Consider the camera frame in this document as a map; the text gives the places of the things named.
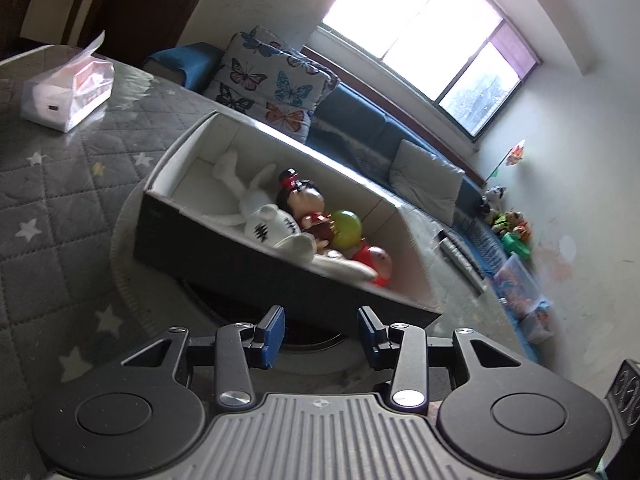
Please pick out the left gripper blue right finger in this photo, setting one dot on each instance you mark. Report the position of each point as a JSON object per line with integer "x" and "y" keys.
{"x": 373, "y": 338}

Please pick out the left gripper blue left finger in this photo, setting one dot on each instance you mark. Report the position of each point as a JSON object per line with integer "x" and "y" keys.
{"x": 268, "y": 336}

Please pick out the red balloon toy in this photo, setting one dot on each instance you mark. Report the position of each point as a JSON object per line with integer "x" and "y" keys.
{"x": 377, "y": 259}

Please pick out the white knitted plush rabbit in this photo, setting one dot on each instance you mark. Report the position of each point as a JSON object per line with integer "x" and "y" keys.
{"x": 263, "y": 221}

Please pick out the red black cartoon doll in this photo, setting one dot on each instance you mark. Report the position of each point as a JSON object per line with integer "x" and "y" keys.
{"x": 302, "y": 200}

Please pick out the green balloon toy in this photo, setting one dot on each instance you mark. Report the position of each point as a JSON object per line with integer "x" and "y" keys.
{"x": 347, "y": 229}

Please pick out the white remote control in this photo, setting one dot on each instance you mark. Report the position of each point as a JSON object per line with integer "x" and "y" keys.
{"x": 465, "y": 264}

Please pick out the white cardboard storage box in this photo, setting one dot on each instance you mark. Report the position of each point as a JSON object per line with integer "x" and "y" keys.
{"x": 238, "y": 277}

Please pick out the clear plastic toy bin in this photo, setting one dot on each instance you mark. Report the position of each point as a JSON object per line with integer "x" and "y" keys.
{"x": 524, "y": 300}

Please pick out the white plain cushion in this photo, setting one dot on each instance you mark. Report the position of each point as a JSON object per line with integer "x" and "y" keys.
{"x": 426, "y": 181}

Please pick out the green toy basket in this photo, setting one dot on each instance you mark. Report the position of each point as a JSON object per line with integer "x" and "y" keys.
{"x": 514, "y": 246}

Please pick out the black white plush dog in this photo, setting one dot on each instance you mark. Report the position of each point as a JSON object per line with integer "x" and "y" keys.
{"x": 492, "y": 199}

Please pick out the grey quilted star tablecloth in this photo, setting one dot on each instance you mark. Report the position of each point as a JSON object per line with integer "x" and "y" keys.
{"x": 72, "y": 298}

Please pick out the blue sofa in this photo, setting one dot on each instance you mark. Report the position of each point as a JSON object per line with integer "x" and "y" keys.
{"x": 350, "y": 123}

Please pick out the colourful pinwheel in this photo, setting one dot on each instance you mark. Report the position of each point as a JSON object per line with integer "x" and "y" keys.
{"x": 512, "y": 157}

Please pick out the butterfly print pillow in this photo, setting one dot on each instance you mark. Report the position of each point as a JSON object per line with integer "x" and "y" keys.
{"x": 266, "y": 79}

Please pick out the black tracking device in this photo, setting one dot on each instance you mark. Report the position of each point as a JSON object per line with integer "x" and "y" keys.
{"x": 624, "y": 397}

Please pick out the tissue pack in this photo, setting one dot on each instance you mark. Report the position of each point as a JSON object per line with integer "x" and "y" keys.
{"x": 64, "y": 97}

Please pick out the window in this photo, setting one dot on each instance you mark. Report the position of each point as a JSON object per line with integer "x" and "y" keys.
{"x": 461, "y": 56}

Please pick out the dark wooden door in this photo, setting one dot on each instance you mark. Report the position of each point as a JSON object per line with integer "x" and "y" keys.
{"x": 135, "y": 29}

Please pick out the dark wooden display cabinet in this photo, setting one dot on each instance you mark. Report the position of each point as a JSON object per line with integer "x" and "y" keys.
{"x": 27, "y": 23}

